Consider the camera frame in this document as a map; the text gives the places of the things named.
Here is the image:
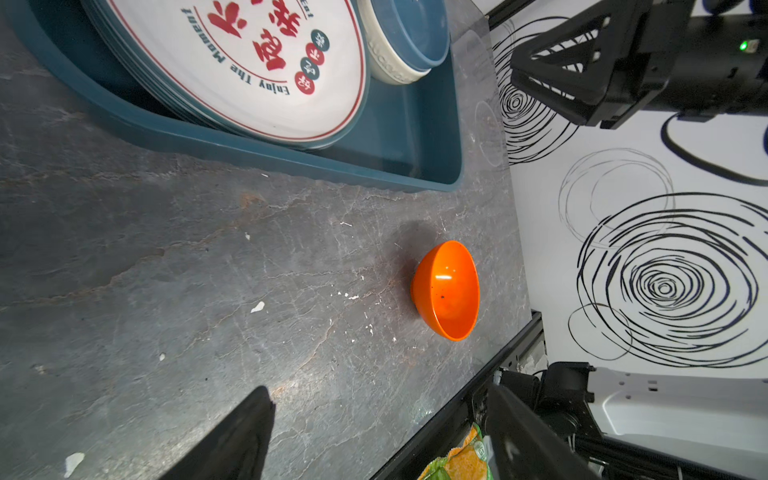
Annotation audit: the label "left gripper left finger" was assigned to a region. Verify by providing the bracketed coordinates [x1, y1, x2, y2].
[161, 386, 276, 480]

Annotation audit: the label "white plate green flower motif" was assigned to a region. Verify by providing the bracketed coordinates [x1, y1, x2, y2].
[80, 0, 372, 151]

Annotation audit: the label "blue ceramic bowl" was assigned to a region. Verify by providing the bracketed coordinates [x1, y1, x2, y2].
[372, 0, 450, 71]

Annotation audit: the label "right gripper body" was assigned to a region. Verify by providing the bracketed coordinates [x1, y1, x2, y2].
[600, 1, 767, 129]

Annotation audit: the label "teal plastic bin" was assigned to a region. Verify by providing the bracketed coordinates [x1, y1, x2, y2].
[1, 1, 464, 192]

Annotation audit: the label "bowls cream inside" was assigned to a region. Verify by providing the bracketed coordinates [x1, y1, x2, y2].
[357, 0, 431, 86]

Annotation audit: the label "orange plastic bowl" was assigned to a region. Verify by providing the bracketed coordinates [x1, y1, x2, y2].
[410, 240, 481, 342]

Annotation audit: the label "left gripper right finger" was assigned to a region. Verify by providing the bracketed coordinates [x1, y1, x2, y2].
[486, 385, 597, 480]

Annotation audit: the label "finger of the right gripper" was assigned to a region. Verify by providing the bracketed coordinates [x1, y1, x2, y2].
[510, 1, 652, 126]

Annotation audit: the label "green snack bag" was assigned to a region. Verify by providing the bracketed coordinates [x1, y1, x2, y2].
[418, 423, 493, 480]

